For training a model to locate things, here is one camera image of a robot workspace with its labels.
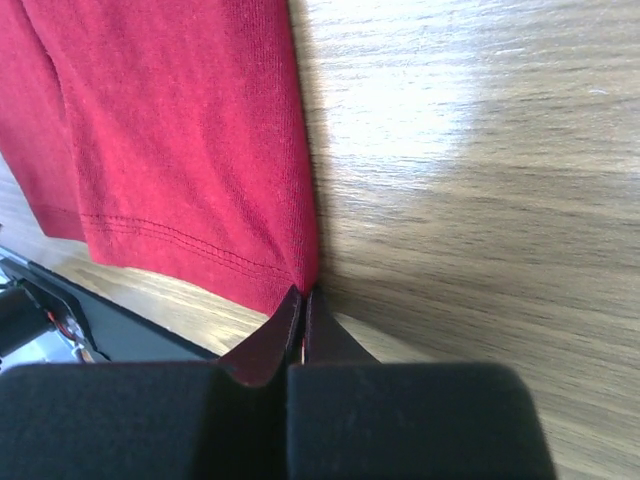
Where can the red t-shirt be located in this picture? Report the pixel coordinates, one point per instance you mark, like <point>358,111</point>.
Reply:
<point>168,136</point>

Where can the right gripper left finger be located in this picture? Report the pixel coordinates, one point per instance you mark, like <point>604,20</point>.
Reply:
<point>221,419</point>

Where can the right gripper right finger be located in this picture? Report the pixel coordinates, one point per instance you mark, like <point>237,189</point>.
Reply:
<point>350,416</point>

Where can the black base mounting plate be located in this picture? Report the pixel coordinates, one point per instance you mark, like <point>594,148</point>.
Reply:
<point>112,332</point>

